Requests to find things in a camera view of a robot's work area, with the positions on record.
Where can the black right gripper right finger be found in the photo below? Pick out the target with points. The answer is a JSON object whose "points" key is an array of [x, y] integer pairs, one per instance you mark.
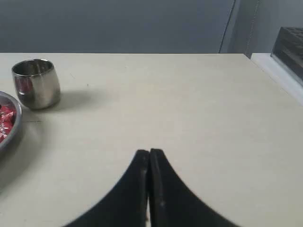
{"points": [[172, 203]]}

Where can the stainless steel cup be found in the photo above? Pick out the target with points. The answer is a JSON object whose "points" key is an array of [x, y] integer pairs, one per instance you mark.
{"points": [[36, 83]]}

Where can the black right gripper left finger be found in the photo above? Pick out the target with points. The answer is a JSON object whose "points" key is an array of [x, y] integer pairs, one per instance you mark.
{"points": [[126, 203]]}

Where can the dark perforated box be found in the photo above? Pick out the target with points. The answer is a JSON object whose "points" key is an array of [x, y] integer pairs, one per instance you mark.
{"points": [[288, 49]]}

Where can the red wrapped candy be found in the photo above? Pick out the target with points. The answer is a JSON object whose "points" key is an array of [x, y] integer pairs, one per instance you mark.
{"points": [[7, 119]]}

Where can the steel bowl of candies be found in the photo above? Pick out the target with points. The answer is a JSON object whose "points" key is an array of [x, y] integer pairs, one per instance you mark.
{"points": [[7, 135]]}

